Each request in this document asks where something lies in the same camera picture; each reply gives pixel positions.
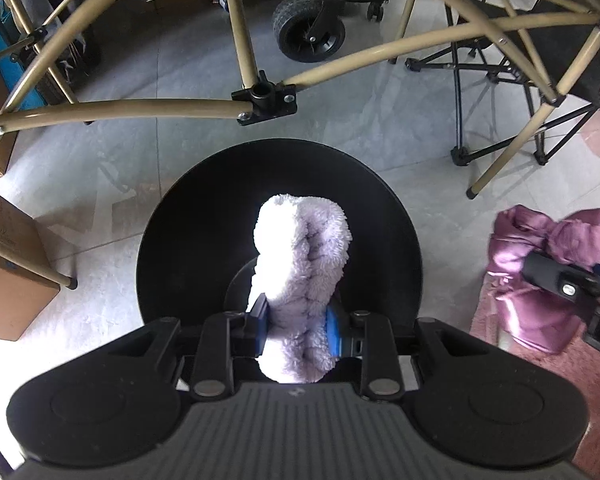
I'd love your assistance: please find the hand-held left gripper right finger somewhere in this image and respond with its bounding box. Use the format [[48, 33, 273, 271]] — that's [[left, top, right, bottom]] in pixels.
[[324, 304, 486, 403]]

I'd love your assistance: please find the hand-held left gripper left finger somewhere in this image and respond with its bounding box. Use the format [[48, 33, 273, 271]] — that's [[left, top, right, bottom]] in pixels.
[[107, 292, 271, 403]]

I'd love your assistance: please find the pink purple cloth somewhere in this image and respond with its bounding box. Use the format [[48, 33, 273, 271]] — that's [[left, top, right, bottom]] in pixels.
[[486, 205, 600, 356]]

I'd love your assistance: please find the white fluffy cloth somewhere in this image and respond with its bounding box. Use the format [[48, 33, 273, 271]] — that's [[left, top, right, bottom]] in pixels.
[[252, 194, 353, 385]]

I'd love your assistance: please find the black round bin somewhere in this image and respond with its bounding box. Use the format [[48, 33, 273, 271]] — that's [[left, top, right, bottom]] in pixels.
[[136, 138, 424, 341]]

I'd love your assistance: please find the pink rug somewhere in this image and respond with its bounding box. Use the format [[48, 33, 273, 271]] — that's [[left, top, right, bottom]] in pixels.
[[470, 280, 600, 480]]

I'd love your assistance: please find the khaki folding slatted table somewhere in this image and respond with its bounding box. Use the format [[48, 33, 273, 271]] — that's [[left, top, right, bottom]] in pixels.
[[0, 0, 600, 291]]

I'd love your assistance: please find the blue carton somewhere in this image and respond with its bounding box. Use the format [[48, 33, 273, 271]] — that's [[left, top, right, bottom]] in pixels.
[[0, 0, 46, 111]]

